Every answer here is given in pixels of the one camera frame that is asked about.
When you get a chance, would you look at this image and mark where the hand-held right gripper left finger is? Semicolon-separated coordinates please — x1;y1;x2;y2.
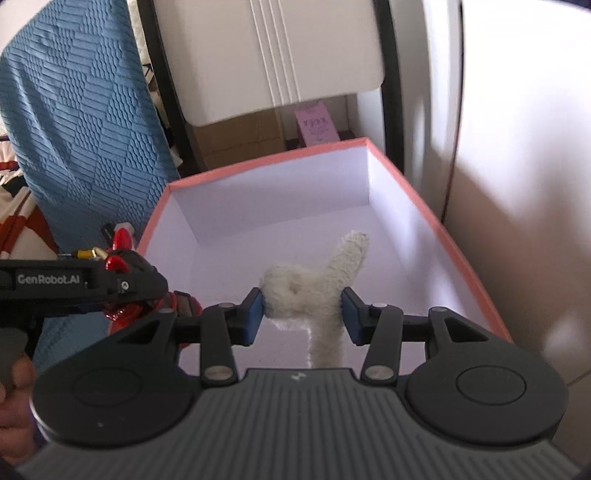
115;287;267;387

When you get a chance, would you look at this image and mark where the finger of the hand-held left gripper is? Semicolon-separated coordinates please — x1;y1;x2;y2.
108;262;169;306

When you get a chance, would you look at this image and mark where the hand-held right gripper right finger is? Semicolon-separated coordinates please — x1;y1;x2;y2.
340;287;489;384

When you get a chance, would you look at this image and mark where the red and black toy figure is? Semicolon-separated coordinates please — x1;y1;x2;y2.
76;225;205;335

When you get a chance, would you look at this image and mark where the white plush toy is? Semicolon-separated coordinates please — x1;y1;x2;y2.
259;230;370;370

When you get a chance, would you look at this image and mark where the pink box with white inside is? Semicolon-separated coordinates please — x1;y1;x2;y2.
137;137;514;377

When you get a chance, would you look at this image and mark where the person's left hand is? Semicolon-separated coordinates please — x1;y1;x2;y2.
0;356;41;468

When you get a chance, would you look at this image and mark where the red white printed blanket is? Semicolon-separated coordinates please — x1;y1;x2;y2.
0;133;62;262

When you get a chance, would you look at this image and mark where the blue textured blanket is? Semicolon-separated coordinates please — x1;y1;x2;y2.
0;0;182;365

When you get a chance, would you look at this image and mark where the brown cardboard box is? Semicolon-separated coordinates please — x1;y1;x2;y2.
191;109;286;172

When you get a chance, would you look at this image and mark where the pink book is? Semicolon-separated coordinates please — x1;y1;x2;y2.
294;103;341;149

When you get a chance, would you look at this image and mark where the white chair with black frame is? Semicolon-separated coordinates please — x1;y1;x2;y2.
135;0;408;178

